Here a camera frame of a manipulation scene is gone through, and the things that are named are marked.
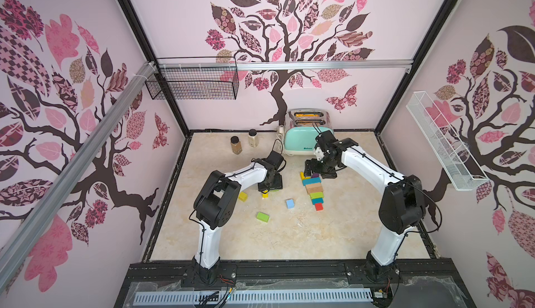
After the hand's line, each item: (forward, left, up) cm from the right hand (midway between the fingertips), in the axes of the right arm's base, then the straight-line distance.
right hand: (313, 176), depth 87 cm
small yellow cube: (-3, +21, -11) cm, 24 cm away
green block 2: (-3, -2, -11) cm, 12 cm away
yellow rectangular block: (-4, +31, -9) cm, 33 cm away
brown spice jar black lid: (+22, +37, -3) cm, 43 cm away
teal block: (-6, -2, -11) cm, 13 cm away
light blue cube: (-8, +10, -10) cm, 16 cm away
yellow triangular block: (0, +5, +1) cm, 5 cm away
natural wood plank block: (+1, -2, -11) cm, 12 cm away
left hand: (0, +18, -11) cm, 21 cm away
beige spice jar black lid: (+27, +28, -3) cm, 39 cm away
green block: (-13, +22, -11) cm, 28 cm away
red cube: (-8, -3, -12) cm, 15 cm away
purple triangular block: (+5, -3, -7) cm, 9 cm away
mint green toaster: (+26, +2, +6) cm, 27 cm away
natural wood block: (+4, -1, -11) cm, 12 cm away
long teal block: (+5, -3, -9) cm, 10 cm away
